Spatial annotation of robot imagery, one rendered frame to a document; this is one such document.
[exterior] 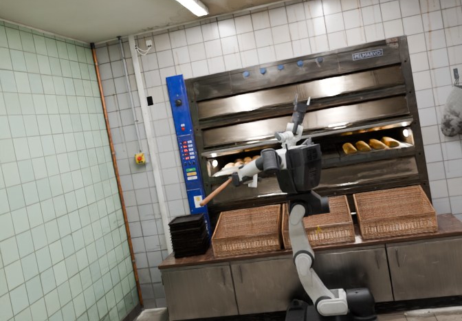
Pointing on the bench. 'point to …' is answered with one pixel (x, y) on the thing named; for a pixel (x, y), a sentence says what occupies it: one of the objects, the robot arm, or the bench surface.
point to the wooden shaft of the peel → (215, 192)
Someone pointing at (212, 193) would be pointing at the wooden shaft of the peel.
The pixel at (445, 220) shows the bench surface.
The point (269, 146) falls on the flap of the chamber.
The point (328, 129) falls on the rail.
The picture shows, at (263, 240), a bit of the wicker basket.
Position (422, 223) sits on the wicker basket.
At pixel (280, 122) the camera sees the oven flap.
